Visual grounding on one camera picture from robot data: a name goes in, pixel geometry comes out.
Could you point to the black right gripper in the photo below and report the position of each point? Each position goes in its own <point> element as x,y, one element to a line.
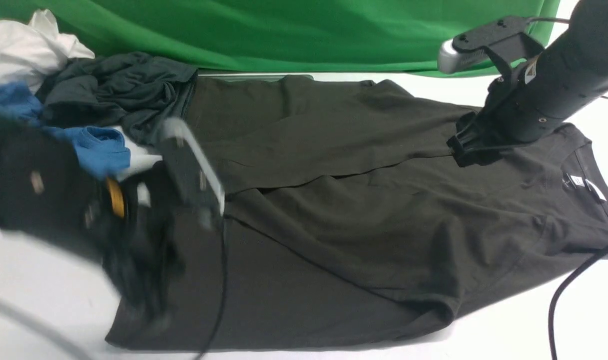
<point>479,138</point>

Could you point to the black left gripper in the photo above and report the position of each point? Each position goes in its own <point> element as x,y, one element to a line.
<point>145,261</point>

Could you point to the gray long sleeve shirt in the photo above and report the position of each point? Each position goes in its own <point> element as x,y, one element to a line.
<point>349,223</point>

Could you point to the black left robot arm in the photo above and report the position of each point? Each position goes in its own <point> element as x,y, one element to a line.
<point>121,226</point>

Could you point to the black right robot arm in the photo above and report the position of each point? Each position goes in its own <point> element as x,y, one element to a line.
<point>538,88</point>

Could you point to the blue crumpled shirt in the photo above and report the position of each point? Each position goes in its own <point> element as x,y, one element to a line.
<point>100,150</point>

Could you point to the dark teal crumpled shirt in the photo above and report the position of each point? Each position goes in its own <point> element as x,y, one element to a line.
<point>135,91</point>

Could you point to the white crumpled shirt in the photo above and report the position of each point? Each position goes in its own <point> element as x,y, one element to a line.
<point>32,51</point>

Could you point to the green backdrop cloth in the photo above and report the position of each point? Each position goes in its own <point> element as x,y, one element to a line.
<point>290,36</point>

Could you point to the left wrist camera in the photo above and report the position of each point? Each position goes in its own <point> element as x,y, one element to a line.
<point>195,179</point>

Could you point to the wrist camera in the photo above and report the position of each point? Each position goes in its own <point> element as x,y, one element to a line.
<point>502,41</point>
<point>195,179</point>

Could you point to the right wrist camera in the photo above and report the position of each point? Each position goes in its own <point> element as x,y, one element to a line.
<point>502,41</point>

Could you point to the metal table cable hatch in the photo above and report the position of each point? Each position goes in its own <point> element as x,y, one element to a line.
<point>258,76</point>

